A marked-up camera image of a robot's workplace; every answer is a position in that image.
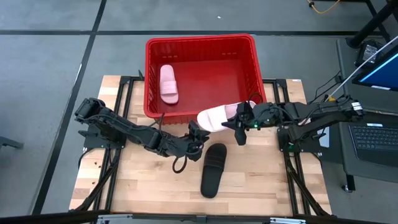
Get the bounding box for black laptop keyboard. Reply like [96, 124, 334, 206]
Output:
[348, 123, 398, 168]

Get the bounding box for silver metal bracket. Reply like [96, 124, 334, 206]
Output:
[269, 217, 307, 224]
[96, 213, 134, 224]

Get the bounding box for pale pink slide sandal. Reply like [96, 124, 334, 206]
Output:
[197, 100, 257, 133]
[159, 64, 180, 105]

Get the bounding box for black table edge rail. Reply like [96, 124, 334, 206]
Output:
[0, 210, 398, 224]

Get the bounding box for black power cable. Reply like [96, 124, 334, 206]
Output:
[307, 70, 343, 106]

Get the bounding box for white cable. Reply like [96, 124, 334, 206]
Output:
[330, 34, 398, 98]

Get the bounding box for computer monitor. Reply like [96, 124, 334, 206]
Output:
[351, 45, 398, 93]

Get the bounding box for black power adapter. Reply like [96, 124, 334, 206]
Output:
[355, 39, 386, 68]

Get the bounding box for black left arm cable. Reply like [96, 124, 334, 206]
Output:
[155, 113, 188, 174]

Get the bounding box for grey floor object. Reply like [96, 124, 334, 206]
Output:
[0, 136, 25, 150]

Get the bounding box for black slide sandal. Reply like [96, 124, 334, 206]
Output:
[200, 142, 228, 199]

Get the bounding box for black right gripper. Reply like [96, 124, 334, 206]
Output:
[221, 101, 282, 146]

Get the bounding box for yellow cable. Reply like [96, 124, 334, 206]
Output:
[307, 0, 341, 15]

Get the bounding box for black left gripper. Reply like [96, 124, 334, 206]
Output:
[169, 119, 211, 163]

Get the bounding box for red plastic bin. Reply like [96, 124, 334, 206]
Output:
[143, 33, 268, 125]

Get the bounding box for black stand pole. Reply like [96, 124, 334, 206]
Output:
[346, 0, 398, 49]

